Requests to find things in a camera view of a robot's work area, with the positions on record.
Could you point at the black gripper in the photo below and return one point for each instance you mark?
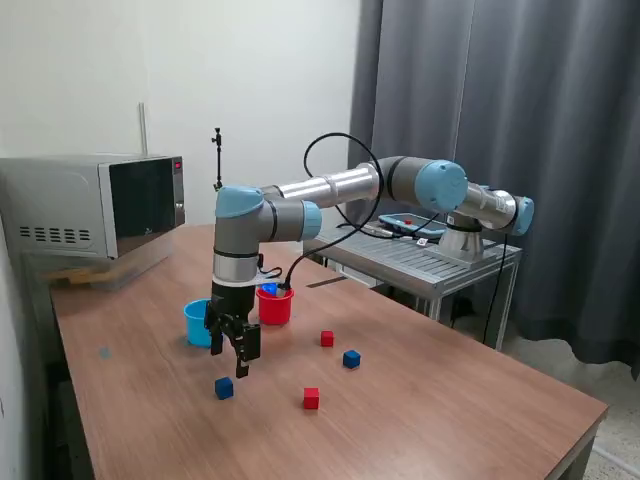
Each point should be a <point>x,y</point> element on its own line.
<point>231,300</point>

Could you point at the blue cube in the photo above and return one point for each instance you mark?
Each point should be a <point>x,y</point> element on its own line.
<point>351,360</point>
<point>224,388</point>

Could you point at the red cube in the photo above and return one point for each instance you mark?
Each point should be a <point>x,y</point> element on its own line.
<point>311,399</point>
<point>327,339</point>

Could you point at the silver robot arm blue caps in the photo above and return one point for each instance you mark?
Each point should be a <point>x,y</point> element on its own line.
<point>340,185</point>

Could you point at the blue plastic bin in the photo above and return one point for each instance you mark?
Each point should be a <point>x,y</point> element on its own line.
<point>195,325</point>

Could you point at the red plastic bin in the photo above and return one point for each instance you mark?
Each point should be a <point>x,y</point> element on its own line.
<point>275,310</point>

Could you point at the black tape strip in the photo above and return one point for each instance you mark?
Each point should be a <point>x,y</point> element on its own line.
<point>325,282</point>

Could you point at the blue tape piece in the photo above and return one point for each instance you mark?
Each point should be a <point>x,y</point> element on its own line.
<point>105,353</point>

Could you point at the wooden block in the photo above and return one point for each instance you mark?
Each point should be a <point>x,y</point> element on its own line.
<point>70,277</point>

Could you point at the grey metal robot stand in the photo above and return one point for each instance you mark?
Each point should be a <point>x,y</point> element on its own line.
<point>400,260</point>

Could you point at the blue teach pendant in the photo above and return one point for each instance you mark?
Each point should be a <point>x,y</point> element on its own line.
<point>415,227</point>

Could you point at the silver microwave oven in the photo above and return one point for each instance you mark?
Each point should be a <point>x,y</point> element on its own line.
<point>65,205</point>

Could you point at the grey curtain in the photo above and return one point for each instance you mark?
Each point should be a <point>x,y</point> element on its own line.
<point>590,125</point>

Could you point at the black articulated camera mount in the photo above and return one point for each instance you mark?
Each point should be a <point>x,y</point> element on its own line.
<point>219,160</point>

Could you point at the white wall pipe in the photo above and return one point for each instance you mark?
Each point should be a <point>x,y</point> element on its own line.
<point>142,130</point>

